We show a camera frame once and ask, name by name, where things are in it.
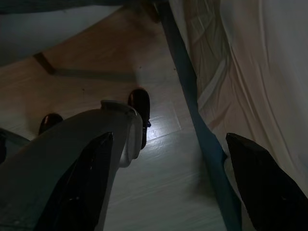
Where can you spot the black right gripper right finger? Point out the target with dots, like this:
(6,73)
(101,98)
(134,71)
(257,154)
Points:
(269,192)

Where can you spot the black left robot foot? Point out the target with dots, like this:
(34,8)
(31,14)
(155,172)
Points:
(49,121)

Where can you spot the black right robot foot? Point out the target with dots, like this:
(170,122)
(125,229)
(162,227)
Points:
(139,108)

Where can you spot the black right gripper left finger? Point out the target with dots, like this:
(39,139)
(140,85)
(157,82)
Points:
(79,187)

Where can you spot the white bed mattress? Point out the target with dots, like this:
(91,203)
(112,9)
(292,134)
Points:
(252,72)

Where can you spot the black robot foot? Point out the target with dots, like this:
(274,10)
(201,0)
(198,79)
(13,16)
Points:
(139,108)
(49,121)

